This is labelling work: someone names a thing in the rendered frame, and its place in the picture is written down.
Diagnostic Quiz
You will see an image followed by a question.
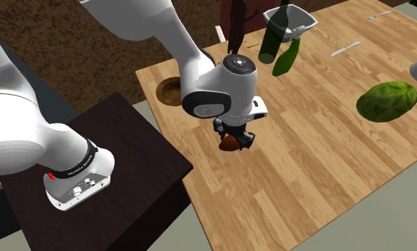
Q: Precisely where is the white stick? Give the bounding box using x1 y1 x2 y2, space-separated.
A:
215 25 227 43

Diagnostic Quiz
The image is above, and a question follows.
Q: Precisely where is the dark green glass bottle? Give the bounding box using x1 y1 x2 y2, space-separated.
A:
257 0 294 65

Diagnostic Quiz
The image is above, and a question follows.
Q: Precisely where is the brown egg-shaped object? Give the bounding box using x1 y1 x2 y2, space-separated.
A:
217 135 241 153

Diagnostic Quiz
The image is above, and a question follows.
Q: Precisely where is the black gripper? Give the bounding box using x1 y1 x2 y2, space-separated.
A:
212 118 256 151

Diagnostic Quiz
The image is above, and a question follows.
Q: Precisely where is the grey scoop container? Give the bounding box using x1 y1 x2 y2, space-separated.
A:
262 4 319 44

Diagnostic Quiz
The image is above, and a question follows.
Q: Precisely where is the dark brown figure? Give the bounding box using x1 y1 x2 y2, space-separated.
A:
227 0 261 56

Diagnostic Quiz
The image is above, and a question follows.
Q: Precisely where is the brown wooden bowl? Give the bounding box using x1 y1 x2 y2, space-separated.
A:
155 76 183 107

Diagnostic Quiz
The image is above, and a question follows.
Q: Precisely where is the dark robot stand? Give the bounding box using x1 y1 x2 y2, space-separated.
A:
0 91 195 251

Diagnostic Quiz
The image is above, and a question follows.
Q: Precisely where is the silver knife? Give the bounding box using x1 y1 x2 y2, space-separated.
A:
330 41 362 58

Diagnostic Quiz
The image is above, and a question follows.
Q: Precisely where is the green cabbage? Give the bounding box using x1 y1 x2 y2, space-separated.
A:
355 81 417 123

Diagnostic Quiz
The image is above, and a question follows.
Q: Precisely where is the wooden table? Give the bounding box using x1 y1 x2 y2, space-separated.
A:
135 0 417 251

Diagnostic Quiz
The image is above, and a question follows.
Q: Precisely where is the light green bottle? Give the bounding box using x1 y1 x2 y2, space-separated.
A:
272 37 302 77

